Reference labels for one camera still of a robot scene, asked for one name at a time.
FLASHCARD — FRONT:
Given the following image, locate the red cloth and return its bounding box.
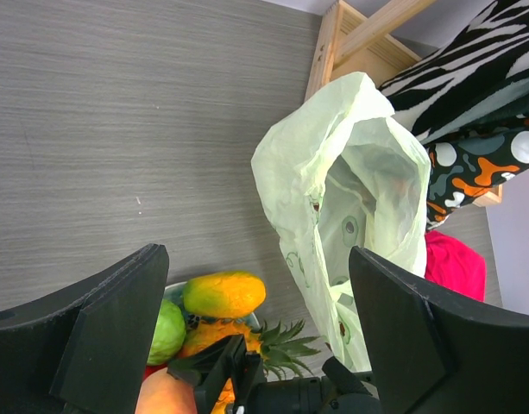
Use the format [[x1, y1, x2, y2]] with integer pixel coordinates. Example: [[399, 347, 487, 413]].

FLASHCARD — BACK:
[[425, 230, 487, 302]]

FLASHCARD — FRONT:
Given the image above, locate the fake red fruit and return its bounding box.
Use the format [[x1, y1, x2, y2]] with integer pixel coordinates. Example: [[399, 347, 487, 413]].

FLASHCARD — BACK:
[[143, 364, 167, 381]]

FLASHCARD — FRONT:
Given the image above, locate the red and teal plate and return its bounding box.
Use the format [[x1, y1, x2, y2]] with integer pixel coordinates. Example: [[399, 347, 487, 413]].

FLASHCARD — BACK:
[[162, 280, 261, 333]]

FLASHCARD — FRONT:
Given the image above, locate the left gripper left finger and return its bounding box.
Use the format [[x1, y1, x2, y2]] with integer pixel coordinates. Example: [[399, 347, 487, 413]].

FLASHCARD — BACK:
[[0, 244, 169, 413]]

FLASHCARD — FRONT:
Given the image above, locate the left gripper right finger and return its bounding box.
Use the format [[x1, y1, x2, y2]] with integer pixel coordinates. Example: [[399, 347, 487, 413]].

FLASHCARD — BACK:
[[349, 247, 529, 413]]

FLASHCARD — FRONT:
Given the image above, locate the wooden clothes rack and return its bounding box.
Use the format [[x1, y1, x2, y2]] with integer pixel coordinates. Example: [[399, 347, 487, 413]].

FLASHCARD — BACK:
[[304, 0, 505, 208]]

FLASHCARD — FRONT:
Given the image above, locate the orange patterned garment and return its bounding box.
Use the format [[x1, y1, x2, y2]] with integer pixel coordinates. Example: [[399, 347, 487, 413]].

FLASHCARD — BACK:
[[425, 113, 529, 230]]

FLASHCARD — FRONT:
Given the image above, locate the black white striped garment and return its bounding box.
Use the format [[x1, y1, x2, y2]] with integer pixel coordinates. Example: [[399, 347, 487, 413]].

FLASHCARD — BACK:
[[380, 1, 529, 144]]

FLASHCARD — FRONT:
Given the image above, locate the fake pineapple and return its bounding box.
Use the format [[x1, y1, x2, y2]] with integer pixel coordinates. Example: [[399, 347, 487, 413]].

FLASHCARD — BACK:
[[177, 317, 321, 414]]

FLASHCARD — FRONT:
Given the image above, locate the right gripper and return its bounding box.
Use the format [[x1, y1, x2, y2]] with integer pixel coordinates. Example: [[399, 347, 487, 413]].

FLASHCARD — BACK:
[[167, 335, 383, 414]]

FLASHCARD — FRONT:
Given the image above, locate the fake peach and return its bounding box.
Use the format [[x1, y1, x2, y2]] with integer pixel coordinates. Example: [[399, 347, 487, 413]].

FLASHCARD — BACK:
[[135, 368, 197, 414]]

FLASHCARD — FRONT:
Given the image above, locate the pale green plastic bag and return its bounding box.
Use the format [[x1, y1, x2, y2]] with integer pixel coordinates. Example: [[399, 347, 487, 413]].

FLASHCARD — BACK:
[[251, 72, 431, 371]]

